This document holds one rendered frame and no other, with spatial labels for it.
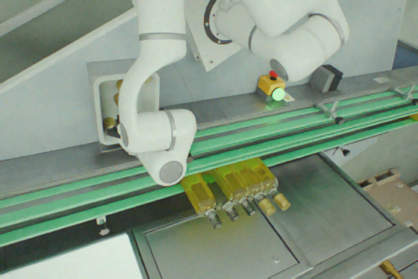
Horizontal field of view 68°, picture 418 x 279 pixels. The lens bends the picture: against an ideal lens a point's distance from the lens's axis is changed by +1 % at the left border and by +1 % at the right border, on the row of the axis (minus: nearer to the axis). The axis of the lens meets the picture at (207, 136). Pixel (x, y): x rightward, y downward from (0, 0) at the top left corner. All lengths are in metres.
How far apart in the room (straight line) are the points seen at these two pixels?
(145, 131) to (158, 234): 0.53
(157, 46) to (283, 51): 0.26
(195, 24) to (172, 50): 0.31
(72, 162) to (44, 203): 0.14
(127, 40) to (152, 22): 0.34
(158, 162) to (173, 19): 0.26
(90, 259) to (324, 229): 0.79
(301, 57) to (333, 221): 0.76
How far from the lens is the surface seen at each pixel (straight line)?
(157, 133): 0.55
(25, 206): 0.94
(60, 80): 0.91
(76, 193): 0.93
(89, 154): 1.00
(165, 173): 0.60
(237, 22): 0.79
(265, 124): 1.07
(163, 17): 0.55
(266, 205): 0.97
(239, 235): 1.06
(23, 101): 0.93
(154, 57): 0.55
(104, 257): 0.99
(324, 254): 1.17
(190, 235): 1.03
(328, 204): 1.33
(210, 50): 0.91
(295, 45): 0.67
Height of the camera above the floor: 1.54
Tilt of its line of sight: 41 degrees down
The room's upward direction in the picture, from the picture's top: 143 degrees clockwise
